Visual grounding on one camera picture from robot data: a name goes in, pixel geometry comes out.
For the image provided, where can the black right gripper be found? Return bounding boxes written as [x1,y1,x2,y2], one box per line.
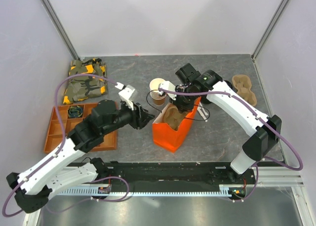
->
[169,85,199,113]

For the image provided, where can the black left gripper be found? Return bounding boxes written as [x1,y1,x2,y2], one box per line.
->
[102,99,156,136]

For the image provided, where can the cardboard cup carrier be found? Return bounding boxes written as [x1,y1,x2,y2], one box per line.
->
[162,105,188,131]
[232,75,257,107]

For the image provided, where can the orange paper bag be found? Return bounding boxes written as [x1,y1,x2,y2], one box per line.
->
[152,98,205,152]

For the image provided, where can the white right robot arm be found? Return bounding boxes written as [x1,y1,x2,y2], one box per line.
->
[173,63,281,184]

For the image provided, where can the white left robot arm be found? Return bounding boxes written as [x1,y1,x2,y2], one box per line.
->
[6,100,155,213]

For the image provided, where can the stack of paper cups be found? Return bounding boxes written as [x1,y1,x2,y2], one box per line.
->
[149,78,166,106]

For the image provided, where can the green blue coiled belt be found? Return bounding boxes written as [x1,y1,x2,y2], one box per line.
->
[68,106,83,118]

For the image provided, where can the camouflage folded cloth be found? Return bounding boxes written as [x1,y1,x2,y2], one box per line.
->
[63,58,108,105]

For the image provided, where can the orange wooden compartment tray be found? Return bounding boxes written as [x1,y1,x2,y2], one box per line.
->
[43,103,117,153]

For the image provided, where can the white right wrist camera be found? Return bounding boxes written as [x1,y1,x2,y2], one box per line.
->
[158,81,177,102]

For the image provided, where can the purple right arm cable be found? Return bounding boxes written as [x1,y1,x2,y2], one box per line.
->
[158,87,304,203]

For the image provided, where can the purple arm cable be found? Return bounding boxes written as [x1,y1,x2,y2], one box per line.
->
[158,87,304,203]
[1,74,130,217]

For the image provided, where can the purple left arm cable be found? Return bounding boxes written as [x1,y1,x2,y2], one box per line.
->
[1,74,130,217]

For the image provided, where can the aluminium cable duct rail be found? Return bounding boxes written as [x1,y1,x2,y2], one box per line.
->
[58,185,233,197]

